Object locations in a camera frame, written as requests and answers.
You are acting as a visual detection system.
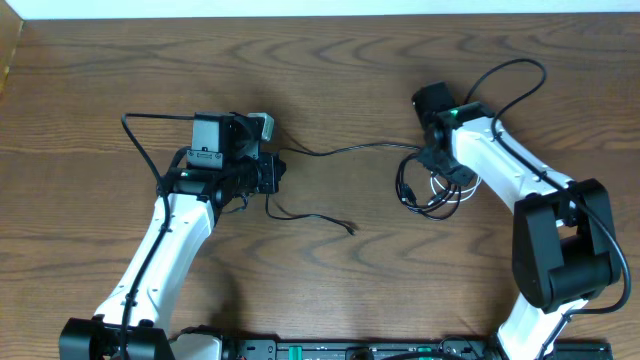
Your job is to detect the black USB cable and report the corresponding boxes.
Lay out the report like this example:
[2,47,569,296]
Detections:
[263,142,424,236]
[394,152,464,222]

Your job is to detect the white USB cable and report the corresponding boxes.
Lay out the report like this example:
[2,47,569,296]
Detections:
[429,172,484,205]

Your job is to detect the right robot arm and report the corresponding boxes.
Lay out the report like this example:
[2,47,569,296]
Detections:
[412,82,630,359]

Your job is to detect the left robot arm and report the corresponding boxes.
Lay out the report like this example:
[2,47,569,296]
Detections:
[58,112,286,359]

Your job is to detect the left camera black cable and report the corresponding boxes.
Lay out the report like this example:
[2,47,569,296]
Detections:
[118,112,196,360]

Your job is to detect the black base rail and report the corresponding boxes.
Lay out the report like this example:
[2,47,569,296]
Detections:
[219,336,500,360]

